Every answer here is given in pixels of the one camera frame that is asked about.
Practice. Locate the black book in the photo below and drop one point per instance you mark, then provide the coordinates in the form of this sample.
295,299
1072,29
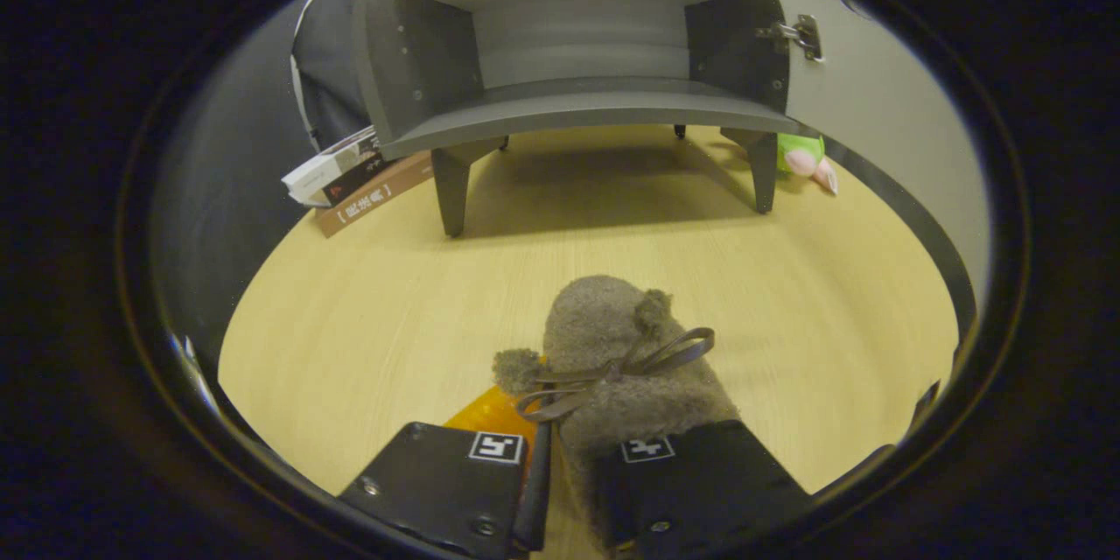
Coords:
359,179

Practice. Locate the brown book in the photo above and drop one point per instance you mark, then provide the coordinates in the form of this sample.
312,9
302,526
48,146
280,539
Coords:
376,197

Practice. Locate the dark grey shoe cabinet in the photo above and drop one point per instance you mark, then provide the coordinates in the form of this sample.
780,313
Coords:
569,105

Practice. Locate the brown fuzzy slipper shoe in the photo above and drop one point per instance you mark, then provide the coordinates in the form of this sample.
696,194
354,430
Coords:
604,324

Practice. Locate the green and pink plush toy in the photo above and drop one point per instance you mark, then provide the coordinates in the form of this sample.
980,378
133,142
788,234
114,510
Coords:
796,149

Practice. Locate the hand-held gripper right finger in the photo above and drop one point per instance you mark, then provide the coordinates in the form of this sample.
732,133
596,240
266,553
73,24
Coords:
700,490

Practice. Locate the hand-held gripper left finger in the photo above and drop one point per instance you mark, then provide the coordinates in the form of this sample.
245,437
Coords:
534,499

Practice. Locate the black backdrop cloth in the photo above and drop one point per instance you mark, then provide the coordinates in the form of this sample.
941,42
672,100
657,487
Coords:
332,61

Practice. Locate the metal door hinge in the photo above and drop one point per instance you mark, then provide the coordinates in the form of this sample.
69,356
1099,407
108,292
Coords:
801,35

